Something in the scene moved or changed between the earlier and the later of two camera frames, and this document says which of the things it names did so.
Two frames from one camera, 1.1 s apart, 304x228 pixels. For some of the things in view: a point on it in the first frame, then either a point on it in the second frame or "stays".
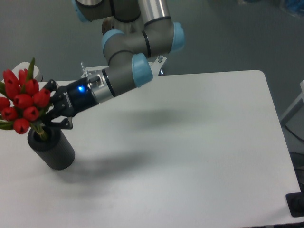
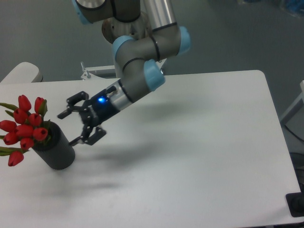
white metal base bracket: [91, 72] stays
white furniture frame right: [296, 107] stays
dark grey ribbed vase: [56, 150] stays
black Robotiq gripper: [69, 101] → [97, 109]
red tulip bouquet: [22, 100] → [21, 127]
